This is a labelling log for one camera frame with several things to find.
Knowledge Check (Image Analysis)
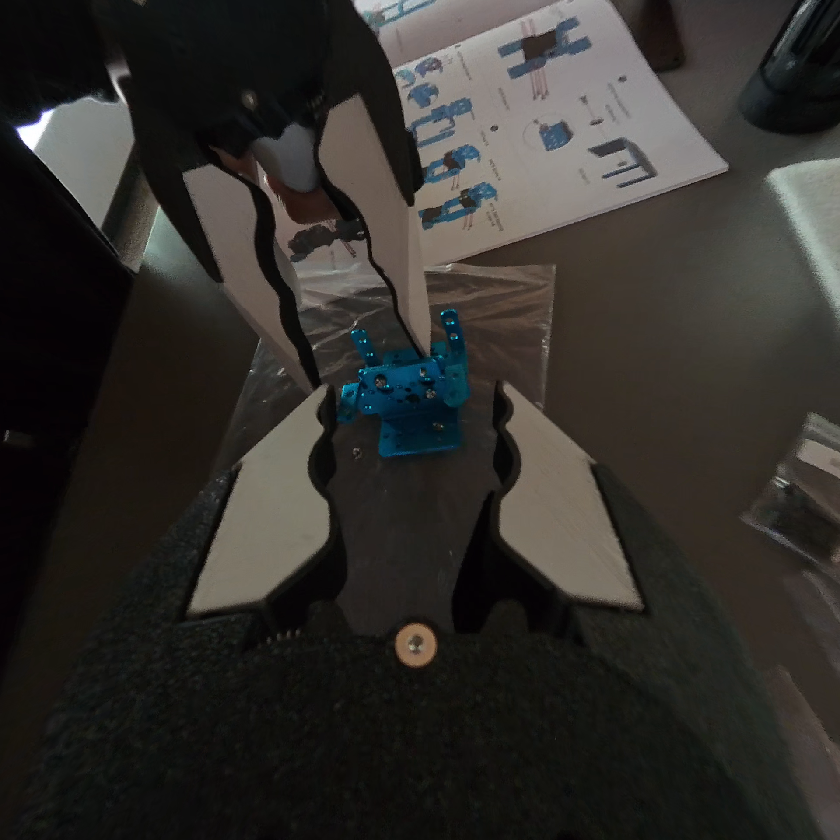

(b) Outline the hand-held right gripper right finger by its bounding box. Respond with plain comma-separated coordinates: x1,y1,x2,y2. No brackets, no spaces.
482,379,647,614

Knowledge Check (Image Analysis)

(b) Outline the black metal plate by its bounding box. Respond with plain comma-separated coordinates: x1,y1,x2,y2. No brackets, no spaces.
646,0,686,70

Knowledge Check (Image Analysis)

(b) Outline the open instruction manual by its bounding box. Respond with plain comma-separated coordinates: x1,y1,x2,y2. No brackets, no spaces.
285,0,731,265

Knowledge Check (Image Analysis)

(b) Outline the black tumbler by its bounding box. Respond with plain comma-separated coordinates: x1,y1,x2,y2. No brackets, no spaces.
738,0,840,135

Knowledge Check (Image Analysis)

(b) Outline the pile of small screw bags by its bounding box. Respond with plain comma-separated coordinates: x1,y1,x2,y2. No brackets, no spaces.
742,412,840,568

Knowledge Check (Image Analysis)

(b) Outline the person's left hand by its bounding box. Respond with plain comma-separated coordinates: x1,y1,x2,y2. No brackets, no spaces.
277,185,350,228

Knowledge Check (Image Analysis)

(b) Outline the blue metal bracket assembly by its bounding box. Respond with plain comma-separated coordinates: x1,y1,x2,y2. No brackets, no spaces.
335,308,476,460

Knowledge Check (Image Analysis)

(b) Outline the white foam sheet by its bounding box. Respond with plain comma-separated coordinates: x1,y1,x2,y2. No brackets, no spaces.
764,164,840,368

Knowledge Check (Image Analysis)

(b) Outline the clear plastic bag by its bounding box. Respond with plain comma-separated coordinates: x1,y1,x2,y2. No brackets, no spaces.
210,262,559,500

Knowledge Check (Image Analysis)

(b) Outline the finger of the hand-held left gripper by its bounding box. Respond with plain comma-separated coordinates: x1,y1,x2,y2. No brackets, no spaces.
318,92,433,360
182,159,324,396

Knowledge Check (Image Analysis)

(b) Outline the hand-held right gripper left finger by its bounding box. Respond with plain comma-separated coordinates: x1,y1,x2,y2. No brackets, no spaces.
185,384,345,621

